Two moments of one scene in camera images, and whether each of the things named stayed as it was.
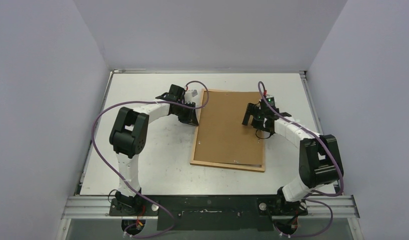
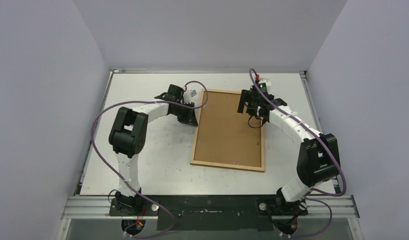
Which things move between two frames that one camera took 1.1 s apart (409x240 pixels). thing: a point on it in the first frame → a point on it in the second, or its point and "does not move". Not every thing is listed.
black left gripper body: [182, 113] does not move
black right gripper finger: [250, 110] → [244, 97]
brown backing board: [221, 136] does not move
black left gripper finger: [192, 116] does not move
